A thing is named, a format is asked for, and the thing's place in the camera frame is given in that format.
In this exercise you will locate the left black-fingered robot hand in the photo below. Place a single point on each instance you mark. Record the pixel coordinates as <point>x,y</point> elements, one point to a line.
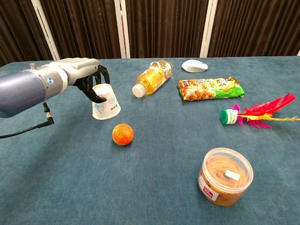
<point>79,68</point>

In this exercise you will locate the white paper cup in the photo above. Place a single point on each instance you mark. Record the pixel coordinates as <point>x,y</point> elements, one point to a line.
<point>107,110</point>

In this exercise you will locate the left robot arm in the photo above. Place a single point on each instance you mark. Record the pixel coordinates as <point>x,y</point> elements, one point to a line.
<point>21,91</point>

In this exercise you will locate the orange ball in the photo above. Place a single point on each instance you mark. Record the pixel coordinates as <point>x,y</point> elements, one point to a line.
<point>123,134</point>

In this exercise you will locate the yellow drink bottle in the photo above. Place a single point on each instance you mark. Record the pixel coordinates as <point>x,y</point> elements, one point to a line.
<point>152,78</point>

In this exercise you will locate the dark brown pleated curtain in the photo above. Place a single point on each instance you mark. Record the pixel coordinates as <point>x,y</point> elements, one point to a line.
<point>164,25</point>

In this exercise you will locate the blue table mat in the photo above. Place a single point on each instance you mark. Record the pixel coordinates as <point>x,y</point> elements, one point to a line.
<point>70,178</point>

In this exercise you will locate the white computer mouse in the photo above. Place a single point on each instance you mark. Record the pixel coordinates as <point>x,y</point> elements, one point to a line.
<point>194,66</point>

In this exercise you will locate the green orange snack bag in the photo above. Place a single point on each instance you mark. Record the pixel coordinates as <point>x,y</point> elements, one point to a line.
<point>208,89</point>

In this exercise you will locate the colourful feather shuttlecock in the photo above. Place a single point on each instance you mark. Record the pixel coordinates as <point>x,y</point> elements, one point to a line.
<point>230,117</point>

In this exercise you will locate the clear tub of rubber bands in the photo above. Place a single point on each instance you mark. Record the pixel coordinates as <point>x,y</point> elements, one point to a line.
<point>225,180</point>

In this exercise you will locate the white partition post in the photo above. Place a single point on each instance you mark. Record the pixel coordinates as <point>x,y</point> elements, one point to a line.
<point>122,30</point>
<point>209,28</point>
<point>45,30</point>

